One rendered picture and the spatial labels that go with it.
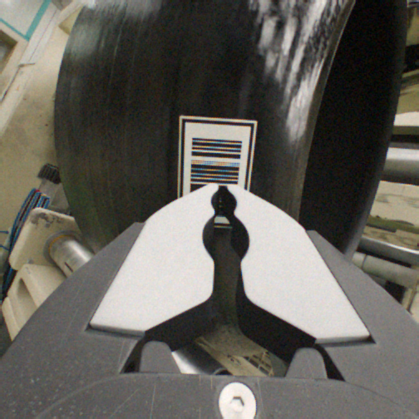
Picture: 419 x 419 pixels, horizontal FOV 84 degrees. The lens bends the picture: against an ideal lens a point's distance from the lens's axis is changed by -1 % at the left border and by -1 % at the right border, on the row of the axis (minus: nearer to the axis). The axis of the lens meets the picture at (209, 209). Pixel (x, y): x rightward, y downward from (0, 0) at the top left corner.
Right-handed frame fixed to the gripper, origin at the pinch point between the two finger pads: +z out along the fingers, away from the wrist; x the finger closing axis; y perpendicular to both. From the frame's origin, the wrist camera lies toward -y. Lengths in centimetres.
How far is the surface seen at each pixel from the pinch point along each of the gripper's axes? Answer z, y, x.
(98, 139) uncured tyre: 6.6, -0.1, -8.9
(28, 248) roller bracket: 15.7, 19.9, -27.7
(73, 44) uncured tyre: 15.3, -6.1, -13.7
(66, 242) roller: 16.9, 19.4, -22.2
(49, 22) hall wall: 873, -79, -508
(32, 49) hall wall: 810, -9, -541
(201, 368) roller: -2.1, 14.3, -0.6
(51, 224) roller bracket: 19.0, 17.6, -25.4
